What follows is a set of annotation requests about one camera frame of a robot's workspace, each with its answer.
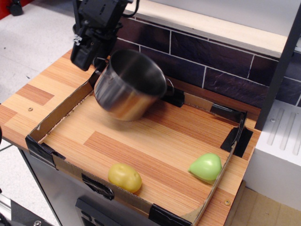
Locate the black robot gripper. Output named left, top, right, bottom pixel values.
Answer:
left=71, top=0, right=128, bottom=71

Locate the stainless steel pot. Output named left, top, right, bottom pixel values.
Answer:
left=94, top=49, right=174, bottom=121

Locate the cardboard fence with black tape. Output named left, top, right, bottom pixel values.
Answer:
left=26, top=82, right=253, bottom=226

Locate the black caster wheel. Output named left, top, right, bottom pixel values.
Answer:
left=8, top=0, right=23, bottom=16

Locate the light wooden shelf board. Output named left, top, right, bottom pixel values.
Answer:
left=135, top=0, right=287, bottom=58

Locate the red object top left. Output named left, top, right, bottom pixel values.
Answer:
left=0, top=0, right=11, bottom=19

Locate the yellow plastic potato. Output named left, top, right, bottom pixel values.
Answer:
left=108, top=163, right=142, bottom=193

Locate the green plastic pear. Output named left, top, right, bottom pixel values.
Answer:
left=188, top=153, right=222, bottom=181

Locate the black oven control panel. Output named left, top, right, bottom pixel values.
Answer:
left=75, top=198, right=151, bottom=226

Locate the white dish drainer sink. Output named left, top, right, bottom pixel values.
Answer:
left=244, top=100, right=301, bottom=210

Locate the dark wooden left post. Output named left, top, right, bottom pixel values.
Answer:
left=72, top=0, right=82, bottom=34

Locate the dark wooden post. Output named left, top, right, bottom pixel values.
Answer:
left=254, top=6, right=301, bottom=131
left=72, top=0, right=82, bottom=34

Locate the dark wooden right post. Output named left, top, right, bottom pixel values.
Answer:
left=254, top=6, right=301, bottom=131

